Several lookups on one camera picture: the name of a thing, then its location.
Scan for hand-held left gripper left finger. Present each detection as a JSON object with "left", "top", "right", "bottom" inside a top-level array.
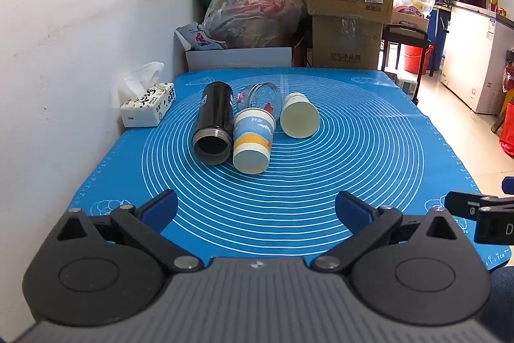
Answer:
[{"left": 56, "top": 189, "right": 204, "bottom": 274}]

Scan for red bucket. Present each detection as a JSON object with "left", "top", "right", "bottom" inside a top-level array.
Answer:
[{"left": 403, "top": 43, "right": 435, "bottom": 76}]

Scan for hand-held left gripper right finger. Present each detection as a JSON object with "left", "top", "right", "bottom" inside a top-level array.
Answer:
[{"left": 312, "top": 190, "right": 463, "bottom": 274}]

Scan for white printed pouch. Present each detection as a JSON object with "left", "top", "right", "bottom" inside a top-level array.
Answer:
[{"left": 175, "top": 22, "right": 228, "bottom": 51}]

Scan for clear bag with red contents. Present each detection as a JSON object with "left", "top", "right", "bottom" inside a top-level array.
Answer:
[{"left": 202, "top": 0, "right": 308, "bottom": 49}]

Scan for red plastic bag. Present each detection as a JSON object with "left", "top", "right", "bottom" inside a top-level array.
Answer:
[{"left": 498, "top": 61, "right": 514, "bottom": 159}]

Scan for cream plastic cup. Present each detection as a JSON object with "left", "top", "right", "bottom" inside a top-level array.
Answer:
[{"left": 279, "top": 92, "right": 321, "bottom": 139}]

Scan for blue cabinet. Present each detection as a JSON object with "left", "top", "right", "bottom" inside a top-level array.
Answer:
[{"left": 426, "top": 3, "right": 451, "bottom": 73}]

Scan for black thermos cup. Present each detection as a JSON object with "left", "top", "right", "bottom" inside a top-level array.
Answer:
[{"left": 191, "top": 82, "right": 236, "bottom": 166}]

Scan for clear glass cup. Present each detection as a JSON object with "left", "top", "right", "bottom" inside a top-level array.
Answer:
[{"left": 235, "top": 83, "right": 284, "bottom": 119}]

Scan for black stool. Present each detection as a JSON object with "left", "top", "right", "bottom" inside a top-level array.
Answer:
[{"left": 377, "top": 23, "right": 430, "bottom": 103}]

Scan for white chest freezer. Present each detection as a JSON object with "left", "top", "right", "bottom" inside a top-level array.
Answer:
[{"left": 439, "top": 1, "right": 514, "bottom": 115}]

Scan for white cardboard box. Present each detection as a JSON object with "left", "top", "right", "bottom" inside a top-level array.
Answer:
[{"left": 185, "top": 45, "right": 293, "bottom": 73}]

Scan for blue silicone mat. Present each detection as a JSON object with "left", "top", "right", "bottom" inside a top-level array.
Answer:
[{"left": 68, "top": 67, "right": 505, "bottom": 274}]

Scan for plain brown cardboard box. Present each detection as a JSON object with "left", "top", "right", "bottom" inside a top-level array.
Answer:
[{"left": 311, "top": 14, "right": 385, "bottom": 70}]

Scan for white tissue pack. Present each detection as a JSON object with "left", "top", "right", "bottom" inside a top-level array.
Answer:
[{"left": 116, "top": 61, "right": 177, "bottom": 128}]

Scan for blue yellow printed paper cup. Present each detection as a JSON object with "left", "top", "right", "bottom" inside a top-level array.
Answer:
[{"left": 232, "top": 108, "right": 278, "bottom": 175}]

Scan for person's leg in jeans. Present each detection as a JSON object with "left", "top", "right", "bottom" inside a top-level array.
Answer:
[{"left": 479, "top": 266, "right": 514, "bottom": 337}]

